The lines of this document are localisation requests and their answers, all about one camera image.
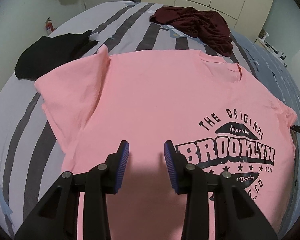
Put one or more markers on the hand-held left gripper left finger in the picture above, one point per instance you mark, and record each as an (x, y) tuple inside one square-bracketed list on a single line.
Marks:
[(122, 165)]

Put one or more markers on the red fire extinguisher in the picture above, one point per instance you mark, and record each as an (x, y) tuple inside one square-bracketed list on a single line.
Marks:
[(49, 27)]

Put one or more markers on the maroon garment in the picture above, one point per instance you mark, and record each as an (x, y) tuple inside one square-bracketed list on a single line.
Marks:
[(205, 26)]

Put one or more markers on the striped grey bed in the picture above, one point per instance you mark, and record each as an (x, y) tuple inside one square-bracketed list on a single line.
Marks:
[(140, 30)]

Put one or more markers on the black garment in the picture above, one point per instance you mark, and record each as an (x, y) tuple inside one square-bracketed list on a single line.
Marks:
[(50, 55)]

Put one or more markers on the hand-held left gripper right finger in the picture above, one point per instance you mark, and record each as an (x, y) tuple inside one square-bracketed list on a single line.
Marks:
[(169, 165)]

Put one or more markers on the pink printed t-shirt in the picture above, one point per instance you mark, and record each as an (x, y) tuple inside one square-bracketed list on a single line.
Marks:
[(152, 92)]

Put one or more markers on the cluttered desk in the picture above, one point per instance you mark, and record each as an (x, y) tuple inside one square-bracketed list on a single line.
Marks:
[(273, 48)]

